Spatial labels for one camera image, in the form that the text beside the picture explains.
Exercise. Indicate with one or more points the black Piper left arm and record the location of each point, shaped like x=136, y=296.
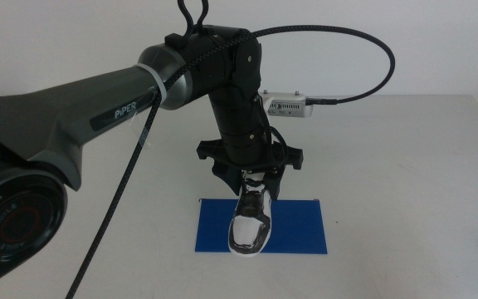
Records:
x=56, y=112

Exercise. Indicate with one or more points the black and white shoe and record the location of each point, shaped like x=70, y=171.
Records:
x=249, y=232

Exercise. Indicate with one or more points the blue rectangular mat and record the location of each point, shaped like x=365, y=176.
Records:
x=297, y=228

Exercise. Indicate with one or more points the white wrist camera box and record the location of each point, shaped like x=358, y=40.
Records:
x=289, y=107

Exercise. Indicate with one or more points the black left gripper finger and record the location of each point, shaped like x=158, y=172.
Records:
x=228, y=177
x=275, y=182

